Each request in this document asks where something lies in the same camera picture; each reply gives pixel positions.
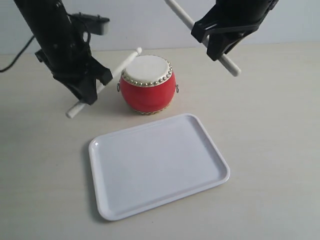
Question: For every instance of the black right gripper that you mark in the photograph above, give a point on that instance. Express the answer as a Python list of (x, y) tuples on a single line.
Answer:
[(228, 22)]

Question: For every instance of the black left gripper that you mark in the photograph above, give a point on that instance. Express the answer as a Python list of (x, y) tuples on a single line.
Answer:
[(80, 76)]

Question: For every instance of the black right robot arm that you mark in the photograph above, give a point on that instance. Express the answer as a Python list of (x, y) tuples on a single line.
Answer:
[(228, 22)]

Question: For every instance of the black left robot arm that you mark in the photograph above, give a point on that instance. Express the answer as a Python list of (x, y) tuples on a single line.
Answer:
[(64, 41)]

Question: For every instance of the small red drum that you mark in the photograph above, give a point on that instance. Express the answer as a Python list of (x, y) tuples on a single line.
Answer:
[(148, 84)]

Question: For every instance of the white plastic tray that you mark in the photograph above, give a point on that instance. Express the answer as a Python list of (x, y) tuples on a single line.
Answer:
[(146, 166)]

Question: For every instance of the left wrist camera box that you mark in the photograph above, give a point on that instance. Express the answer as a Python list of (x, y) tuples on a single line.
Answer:
[(93, 24)]

